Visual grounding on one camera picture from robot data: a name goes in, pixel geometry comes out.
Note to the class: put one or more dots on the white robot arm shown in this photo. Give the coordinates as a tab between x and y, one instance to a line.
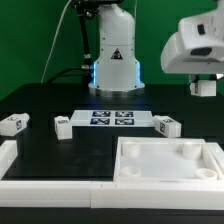
116	72

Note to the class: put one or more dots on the white front fence bar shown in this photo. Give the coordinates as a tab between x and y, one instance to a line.
159	195

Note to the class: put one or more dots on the white fence piece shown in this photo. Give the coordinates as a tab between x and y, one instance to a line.
218	154
8	154

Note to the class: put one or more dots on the white square tabletop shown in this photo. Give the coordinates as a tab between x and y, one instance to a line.
147	159

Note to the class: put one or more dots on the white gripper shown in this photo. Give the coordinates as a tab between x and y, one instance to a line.
194	54

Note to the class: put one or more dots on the white left fence piece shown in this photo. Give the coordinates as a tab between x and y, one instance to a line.
8	154

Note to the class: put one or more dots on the white right fence piece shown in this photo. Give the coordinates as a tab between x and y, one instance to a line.
218	154

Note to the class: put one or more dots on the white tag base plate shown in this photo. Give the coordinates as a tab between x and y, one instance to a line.
112	118

